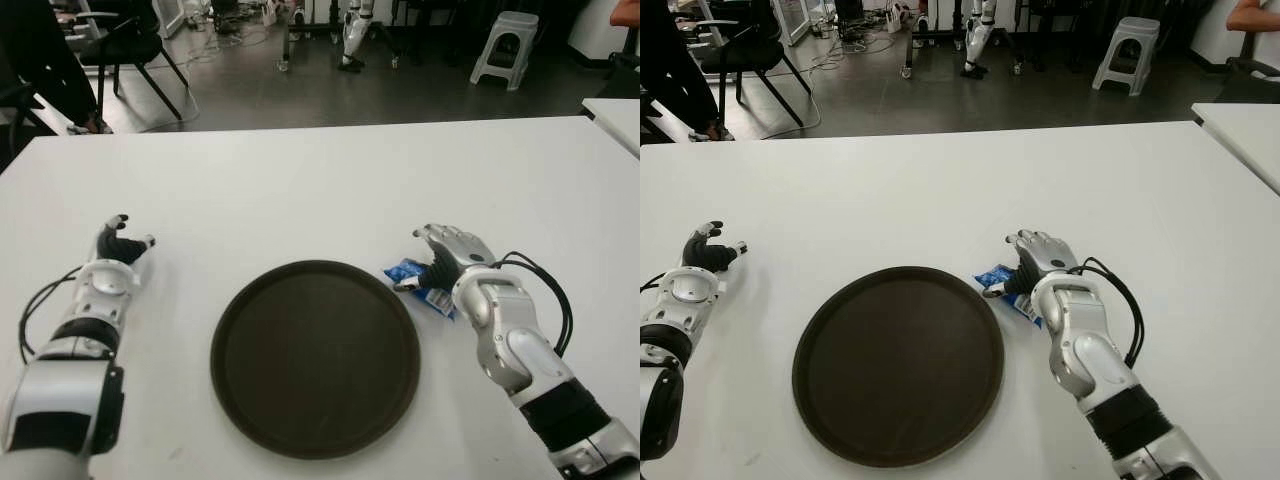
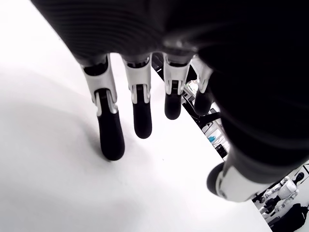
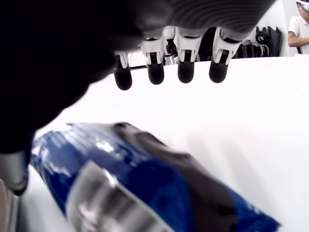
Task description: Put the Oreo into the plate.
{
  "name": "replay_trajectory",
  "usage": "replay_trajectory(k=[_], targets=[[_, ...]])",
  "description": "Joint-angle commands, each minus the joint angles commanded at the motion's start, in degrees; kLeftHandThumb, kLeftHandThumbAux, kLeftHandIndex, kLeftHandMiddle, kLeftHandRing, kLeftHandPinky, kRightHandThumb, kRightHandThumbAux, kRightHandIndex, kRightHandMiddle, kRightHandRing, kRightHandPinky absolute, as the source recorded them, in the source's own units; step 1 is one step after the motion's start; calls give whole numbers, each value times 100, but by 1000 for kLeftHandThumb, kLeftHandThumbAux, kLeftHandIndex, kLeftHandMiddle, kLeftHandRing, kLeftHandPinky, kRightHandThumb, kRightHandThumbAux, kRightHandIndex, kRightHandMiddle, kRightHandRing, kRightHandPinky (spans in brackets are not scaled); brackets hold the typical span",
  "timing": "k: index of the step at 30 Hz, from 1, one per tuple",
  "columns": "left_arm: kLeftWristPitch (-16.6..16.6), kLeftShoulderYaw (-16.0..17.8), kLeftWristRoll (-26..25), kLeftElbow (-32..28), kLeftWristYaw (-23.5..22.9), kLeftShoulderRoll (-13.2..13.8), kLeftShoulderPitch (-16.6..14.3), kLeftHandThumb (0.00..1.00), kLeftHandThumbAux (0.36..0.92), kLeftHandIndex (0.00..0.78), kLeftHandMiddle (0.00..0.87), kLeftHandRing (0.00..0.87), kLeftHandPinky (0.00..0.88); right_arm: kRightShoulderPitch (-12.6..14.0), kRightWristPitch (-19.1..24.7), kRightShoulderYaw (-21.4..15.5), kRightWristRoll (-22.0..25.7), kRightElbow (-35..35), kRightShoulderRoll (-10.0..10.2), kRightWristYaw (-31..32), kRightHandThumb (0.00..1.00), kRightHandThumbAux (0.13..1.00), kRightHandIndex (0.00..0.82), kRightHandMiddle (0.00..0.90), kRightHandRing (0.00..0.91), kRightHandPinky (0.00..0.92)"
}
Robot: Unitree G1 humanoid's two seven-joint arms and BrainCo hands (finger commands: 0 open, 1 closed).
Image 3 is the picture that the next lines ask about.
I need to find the black bag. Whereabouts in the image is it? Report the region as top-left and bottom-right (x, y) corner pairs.
(255, 25), (282, 58)

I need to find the person in white shirt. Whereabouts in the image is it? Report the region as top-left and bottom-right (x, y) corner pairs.
(287, 0), (309, 55)

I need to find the blue Oreo cookie pack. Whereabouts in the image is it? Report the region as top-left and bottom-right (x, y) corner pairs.
(28, 122), (282, 232)

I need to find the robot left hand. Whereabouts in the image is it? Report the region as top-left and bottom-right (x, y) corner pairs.
(0, 0), (277, 196)

